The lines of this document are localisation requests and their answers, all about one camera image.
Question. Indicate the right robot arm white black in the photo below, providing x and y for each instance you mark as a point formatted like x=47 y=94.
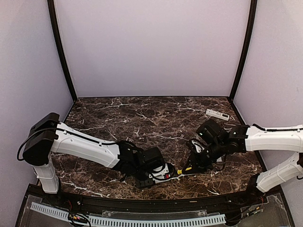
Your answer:
x=243 y=138

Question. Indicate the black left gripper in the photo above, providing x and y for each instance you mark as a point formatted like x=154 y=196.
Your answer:
x=140 y=184

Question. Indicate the yellow handle screwdriver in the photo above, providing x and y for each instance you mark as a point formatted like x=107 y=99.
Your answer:
x=183 y=171

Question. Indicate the white slotted cable duct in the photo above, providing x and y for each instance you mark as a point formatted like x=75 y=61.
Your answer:
x=128 y=219

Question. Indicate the white remote control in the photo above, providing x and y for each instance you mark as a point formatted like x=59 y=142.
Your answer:
x=217 y=114

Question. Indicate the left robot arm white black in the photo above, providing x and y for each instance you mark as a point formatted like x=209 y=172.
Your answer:
x=50 y=135

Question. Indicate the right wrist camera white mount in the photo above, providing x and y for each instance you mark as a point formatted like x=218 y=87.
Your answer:
x=195 y=146

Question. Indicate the left black frame post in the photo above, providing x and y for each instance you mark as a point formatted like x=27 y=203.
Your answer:
x=60 y=50

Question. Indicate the black frame post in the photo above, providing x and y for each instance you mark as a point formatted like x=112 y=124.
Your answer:
x=245 y=49
x=60 y=50

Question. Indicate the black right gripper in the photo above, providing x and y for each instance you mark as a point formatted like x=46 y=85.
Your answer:
x=196 y=164

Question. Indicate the grey remote control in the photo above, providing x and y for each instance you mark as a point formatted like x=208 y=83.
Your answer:
x=170 y=175

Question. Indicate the right black frame post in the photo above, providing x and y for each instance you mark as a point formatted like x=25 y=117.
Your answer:
x=245 y=49

